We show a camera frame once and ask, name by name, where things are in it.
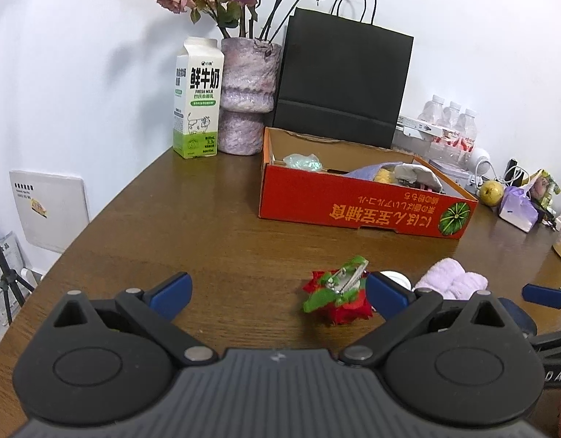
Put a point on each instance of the red green flower hair clip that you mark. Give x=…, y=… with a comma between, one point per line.
x=344, y=312

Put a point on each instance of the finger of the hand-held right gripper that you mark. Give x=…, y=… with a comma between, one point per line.
x=542, y=294
x=556, y=344

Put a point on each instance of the colourful snack packet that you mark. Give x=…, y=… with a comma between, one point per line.
x=547, y=187

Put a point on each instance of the white round lid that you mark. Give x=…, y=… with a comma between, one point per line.
x=397, y=278

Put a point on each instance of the white green milk carton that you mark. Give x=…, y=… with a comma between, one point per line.
x=198, y=100

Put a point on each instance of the lavender towel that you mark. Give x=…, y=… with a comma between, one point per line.
x=449, y=278

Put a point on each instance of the purple tissue pack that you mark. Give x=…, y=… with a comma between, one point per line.
x=517, y=207

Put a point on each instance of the pale green wrapped item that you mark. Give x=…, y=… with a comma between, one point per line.
x=301, y=161

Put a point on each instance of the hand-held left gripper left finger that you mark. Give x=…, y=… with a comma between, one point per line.
x=171, y=289

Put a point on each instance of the navy zip case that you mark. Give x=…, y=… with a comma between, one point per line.
x=517, y=319

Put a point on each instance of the grey tin box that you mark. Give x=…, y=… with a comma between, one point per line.
x=453, y=171

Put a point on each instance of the small black box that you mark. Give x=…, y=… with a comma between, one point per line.
x=547, y=214

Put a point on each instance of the clear plastic food container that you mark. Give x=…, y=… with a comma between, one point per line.
x=412, y=143

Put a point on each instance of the black tripod stand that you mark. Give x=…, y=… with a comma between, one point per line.
x=6, y=283

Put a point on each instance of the white flat panel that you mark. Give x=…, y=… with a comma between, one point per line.
x=48, y=210

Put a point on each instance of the green apple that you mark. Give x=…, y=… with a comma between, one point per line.
x=491, y=192

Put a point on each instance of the yellow fluffy item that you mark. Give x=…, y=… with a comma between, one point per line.
x=384, y=175

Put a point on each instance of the flat white box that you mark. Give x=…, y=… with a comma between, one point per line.
x=417, y=125

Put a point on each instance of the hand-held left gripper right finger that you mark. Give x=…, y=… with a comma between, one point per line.
x=385, y=296

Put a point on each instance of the black paper bag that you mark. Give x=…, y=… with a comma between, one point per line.
x=339, y=77

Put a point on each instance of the red cardboard box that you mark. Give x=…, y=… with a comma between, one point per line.
x=353, y=200

